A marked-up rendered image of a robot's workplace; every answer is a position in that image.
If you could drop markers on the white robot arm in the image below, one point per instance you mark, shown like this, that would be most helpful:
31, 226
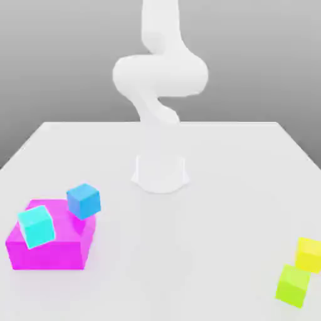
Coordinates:
160, 72

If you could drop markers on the small lime green cube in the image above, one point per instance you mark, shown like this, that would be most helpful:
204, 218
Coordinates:
292, 287

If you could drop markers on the small yellow cube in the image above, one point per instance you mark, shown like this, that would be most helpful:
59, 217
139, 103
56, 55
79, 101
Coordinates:
308, 254

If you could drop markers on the small cyan cube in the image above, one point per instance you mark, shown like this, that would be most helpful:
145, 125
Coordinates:
37, 227

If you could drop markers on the small blue cube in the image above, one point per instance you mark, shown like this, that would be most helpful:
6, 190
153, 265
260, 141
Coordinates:
84, 202

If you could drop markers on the large magenta box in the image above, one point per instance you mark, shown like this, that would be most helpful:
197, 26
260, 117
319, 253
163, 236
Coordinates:
47, 253

